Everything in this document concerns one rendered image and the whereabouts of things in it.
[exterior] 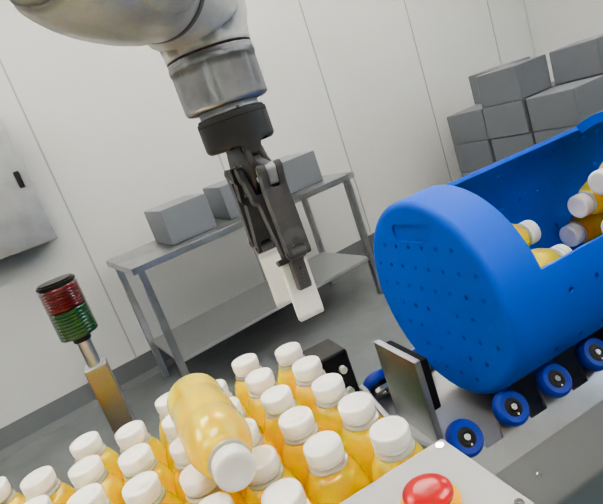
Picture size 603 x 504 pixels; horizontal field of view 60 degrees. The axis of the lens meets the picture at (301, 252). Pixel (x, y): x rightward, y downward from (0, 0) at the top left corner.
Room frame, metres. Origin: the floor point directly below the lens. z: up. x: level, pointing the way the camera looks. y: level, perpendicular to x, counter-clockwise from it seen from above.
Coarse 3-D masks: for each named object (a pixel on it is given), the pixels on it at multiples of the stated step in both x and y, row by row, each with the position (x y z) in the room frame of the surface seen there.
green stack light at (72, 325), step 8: (80, 304) 0.84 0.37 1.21; (88, 304) 0.86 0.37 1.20; (64, 312) 0.82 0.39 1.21; (72, 312) 0.82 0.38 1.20; (80, 312) 0.83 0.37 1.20; (88, 312) 0.85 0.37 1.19; (56, 320) 0.82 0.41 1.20; (64, 320) 0.82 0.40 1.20; (72, 320) 0.82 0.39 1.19; (80, 320) 0.83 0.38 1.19; (88, 320) 0.84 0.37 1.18; (56, 328) 0.83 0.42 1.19; (64, 328) 0.82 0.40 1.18; (72, 328) 0.82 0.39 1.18; (80, 328) 0.82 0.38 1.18; (88, 328) 0.83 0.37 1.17; (64, 336) 0.82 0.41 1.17; (72, 336) 0.82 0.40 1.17; (80, 336) 0.82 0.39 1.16
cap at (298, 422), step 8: (296, 408) 0.53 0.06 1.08; (304, 408) 0.52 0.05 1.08; (280, 416) 0.53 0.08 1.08; (288, 416) 0.52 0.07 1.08; (296, 416) 0.51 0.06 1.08; (304, 416) 0.51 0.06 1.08; (312, 416) 0.51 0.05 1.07; (280, 424) 0.51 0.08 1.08; (288, 424) 0.50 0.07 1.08; (296, 424) 0.50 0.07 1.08; (304, 424) 0.50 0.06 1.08; (312, 424) 0.51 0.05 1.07; (288, 432) 0.50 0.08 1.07; (296, 432) 0.50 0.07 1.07; (304, 432) 0.50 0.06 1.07
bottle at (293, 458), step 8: (312, 432) 0.51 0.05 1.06; (288, 440) 0.51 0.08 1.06; (296, 440) 0.50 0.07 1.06; (304, 440) 0.50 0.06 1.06; (288, 448) 0.50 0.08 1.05; (296, 448) 0.50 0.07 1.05; (288, 456) 0.50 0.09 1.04; (296, 456) 0.49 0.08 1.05; (304, 456) 0.49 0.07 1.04; (288, 464) 0.50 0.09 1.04; (296, 464) 0.49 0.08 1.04; (304, 464) 0.49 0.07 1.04; (296, 472) 0.49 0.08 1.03; (304, 472) 0.49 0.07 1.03; (304, 480) 0.49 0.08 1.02
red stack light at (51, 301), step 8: (64, 288) 0.83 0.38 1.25; (72, 288) 0.84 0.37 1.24; (80, 288) 0.86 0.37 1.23; (40, 296) 0.83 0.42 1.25; (48, 296) 0.82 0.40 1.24; (56, 296) 0.82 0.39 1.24; (64, 296) 0.82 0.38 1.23; (72, 296) 0.83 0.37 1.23; (80, 296) 0.85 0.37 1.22; (48, 304) 0.82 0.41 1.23; (56, 304) 0.82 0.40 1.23; (64, 304) 0.82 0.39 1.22; (72, 304) 0.83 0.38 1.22; (48, 312) 0.83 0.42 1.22; (56, 312) 0.82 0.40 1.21
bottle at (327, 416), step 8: (320, 408) 0.56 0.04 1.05; (328, 408) 0.55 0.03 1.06; (336, 408) 0.55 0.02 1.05; (320, 416) 0.55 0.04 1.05; (328, 416) 0.54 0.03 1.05; (336, 416) 0.54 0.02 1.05; (320, 424) 0.55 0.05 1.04; (328, 424) 0.54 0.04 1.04; (336, 424) 0.54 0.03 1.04; (336, 432) 0.54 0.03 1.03
